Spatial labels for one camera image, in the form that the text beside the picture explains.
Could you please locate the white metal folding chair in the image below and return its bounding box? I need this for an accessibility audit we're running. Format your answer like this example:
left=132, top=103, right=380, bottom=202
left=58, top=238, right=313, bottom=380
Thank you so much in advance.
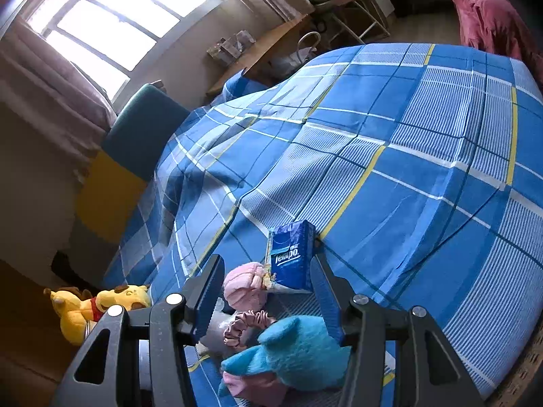
left=310, top=0, right=391, bottom=46

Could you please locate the wooden desk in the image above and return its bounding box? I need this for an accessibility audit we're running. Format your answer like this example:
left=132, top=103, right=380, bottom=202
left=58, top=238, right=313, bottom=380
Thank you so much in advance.
left=206, top=13, right=311, bottom=98

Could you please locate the teal and pink plush toy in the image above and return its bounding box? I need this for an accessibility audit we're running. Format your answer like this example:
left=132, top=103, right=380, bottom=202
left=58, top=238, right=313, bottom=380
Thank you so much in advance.
left=217, top=314, right=353, bottom=407

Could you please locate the blue plaid bed sheet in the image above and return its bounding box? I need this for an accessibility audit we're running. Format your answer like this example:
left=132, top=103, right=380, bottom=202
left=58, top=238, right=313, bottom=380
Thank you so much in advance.
left=102, top=42, right=543, bottom=407

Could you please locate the white bag with handle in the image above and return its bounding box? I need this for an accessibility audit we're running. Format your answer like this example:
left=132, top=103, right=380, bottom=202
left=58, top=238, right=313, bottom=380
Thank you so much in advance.
left=271, top=32, right=322, bottom=78

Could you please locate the red blanket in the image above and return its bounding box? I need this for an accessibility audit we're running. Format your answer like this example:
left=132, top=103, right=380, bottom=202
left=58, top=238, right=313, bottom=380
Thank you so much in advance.
left=443, top=0, right=543, bottom=81

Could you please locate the pink fluffy sock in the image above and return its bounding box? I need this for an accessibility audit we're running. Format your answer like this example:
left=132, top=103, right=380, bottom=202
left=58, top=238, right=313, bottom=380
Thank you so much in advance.
left=223, top=262, right=272, bottom=312

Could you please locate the clear plastic organizer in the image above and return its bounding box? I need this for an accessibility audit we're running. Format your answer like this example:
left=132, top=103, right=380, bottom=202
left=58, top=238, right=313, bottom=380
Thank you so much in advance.
left=207, top=30, right=257, bottom=67

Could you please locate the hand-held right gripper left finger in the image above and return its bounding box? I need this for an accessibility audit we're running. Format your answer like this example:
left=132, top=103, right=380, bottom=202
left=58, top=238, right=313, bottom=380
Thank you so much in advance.
left=51, top=253, right=226, bottom=407

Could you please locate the pink satin scrunchie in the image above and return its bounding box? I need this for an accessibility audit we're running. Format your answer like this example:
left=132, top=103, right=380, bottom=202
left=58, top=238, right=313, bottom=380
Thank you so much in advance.
left=223, top=309, right=276, bottom=350

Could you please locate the grey yellow blue headboard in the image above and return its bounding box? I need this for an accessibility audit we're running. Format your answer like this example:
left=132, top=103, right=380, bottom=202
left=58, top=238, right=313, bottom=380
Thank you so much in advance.
left=70, top=84, right=191, bottom=255

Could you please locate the yellow bear plush toy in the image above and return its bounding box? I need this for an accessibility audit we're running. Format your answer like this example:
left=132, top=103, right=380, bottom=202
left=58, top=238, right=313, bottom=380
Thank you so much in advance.
left=43, top=284, right=152, bottom=346

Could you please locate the window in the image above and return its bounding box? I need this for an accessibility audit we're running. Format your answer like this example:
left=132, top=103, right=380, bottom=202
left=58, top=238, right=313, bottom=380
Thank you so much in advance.
left=19, top=0, right=232, bottom=102

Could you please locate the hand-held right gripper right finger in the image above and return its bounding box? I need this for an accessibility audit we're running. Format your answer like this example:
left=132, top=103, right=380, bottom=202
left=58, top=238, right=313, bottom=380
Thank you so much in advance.
left=309, top=253, right=484, bottom=407

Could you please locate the blue tissue pack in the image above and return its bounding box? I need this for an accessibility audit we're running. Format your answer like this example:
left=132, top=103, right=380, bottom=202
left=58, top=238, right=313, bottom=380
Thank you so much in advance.
left=265, top=219, right=318, bottom=294

